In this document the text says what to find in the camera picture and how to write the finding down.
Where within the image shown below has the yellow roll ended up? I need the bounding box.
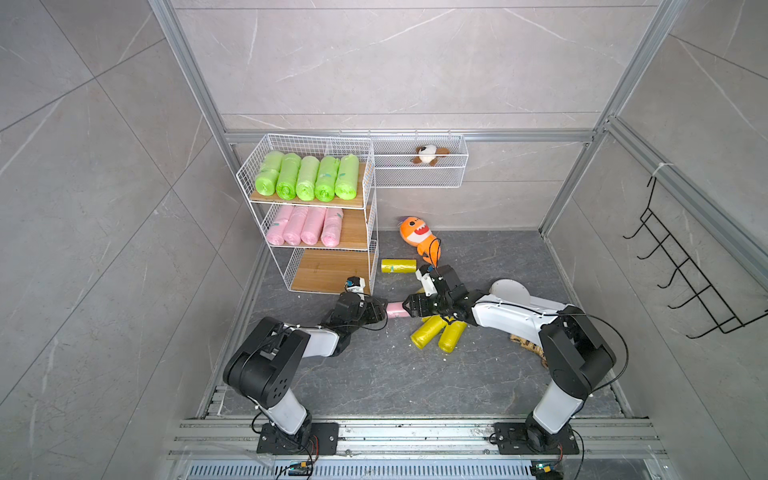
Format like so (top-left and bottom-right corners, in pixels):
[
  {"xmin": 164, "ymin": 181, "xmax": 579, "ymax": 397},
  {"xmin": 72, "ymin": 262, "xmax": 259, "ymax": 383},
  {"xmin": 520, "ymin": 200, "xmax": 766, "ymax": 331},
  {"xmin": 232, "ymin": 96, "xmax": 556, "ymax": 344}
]
[
  {"xmin": 411, "ymin": 315, "xmax": 448, "ymax": 349},
  {"xmin": 438, "ymin": 320, "xmax": 468, "ymax": 353},
  {"xmin": 380, "ymin": 259, "xmax": 418, "ymax": 274}
]

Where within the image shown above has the pink roll small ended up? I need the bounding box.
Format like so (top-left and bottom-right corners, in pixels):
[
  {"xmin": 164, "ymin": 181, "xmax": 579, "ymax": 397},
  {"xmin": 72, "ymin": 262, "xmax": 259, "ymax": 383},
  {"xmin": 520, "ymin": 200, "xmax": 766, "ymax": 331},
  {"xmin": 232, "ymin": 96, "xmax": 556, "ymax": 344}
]
[{"xmin": 266, "ymin": 205, "xmax": 294, "ymax": 246}]

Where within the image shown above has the green roll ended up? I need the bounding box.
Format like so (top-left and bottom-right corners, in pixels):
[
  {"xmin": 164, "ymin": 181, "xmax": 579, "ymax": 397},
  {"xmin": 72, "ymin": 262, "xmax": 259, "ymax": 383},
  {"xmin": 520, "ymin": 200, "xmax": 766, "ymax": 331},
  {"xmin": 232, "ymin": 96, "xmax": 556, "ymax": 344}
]
[
  {"xmin": 295, "ymin": 156, "xmax": 320, "ymax": 202},
  {"xmin": 254, "ymin": 151, "xmax": 285, "ymax": 196},
  {"xmin": 275, "ymin": 153, "xmax": 301, "ymax": 201},
  {"xmin": 314, "ymin": 156, "xmax": 340, "ymax": 202},
  {"xmin": 335, "ymin": 154, "xmax": 360, "ymax": 201}
]

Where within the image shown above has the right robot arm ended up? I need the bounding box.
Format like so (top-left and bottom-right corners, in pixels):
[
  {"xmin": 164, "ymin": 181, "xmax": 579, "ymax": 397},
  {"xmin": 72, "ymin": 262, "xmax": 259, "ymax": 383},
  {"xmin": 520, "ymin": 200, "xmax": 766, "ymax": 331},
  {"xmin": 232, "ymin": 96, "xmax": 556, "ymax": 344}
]
[{"xmin": 399, "ymin": 265, "xmax": 616, "ymax": 451}]

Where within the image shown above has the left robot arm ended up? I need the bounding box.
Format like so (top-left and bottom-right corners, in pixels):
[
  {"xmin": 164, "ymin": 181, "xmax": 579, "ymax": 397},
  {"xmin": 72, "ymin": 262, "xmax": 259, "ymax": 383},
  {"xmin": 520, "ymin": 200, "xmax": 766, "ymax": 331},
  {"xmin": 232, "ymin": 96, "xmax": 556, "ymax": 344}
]
[{"xmin": 222, "ymin": 292, "xmax": 388, "ymax": 438}]

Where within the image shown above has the orange shark plush toy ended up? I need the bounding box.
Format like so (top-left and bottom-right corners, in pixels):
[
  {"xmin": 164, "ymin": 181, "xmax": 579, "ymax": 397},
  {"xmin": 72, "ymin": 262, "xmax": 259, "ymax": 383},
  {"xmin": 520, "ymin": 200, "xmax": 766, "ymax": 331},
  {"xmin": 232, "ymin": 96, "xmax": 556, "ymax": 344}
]
[{"xmin": 399, "ymin": 216, "xmax": 442, "ymax": 268}]

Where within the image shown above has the brown patterned object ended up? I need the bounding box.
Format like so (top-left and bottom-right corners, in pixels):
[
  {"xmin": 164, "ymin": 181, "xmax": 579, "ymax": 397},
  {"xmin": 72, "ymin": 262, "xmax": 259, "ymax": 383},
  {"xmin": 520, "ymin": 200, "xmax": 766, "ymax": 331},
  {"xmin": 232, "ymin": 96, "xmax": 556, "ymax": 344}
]
[{"xmin": 510, "ymin": 335, "xmax": 548, "ymax": 369}]

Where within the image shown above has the brown white plush toy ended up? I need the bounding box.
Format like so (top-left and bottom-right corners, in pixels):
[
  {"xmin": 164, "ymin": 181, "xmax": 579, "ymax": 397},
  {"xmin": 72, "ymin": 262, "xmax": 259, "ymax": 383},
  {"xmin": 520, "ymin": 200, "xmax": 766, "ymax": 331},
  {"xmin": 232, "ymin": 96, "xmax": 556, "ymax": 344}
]
[{"xmin": 411, "ymin": 144, "xmax": 451, "ymax": 166}]

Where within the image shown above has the white wire three-tier shelf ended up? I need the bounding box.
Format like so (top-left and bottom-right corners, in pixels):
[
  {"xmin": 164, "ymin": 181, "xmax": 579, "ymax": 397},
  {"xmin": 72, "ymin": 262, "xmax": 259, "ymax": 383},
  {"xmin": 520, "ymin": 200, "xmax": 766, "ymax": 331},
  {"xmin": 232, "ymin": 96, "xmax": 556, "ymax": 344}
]
[{"xmin": 237, "ymin": 133, "xmax": 379, "ymax": 294}]

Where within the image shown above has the white wire wall basket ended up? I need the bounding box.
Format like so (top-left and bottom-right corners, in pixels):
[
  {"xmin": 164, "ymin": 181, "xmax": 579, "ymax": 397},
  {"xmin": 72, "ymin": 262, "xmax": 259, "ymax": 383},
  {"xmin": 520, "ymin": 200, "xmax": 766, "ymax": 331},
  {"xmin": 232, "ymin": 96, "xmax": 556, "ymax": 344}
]
[{"xmin": 326, "ymin": 133, "xmax": 470, "ymax": 190}]

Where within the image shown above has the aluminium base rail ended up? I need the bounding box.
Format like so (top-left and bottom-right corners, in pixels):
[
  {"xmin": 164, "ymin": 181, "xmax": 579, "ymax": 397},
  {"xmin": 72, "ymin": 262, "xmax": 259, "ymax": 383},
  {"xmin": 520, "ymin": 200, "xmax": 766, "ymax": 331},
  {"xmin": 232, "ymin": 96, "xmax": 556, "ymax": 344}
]
[{"xmin": 164, "ymin": 416, "xmax": 677, "ymax": 479}]

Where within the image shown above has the black wall hook rack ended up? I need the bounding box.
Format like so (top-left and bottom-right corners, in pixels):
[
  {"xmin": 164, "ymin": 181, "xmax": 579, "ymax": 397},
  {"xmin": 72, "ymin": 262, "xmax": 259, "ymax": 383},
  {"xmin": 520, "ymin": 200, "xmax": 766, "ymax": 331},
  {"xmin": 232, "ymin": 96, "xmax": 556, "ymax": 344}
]
[{"xmin": 622, "ymin": 176, "xmax": 767, "ymax": 340}]

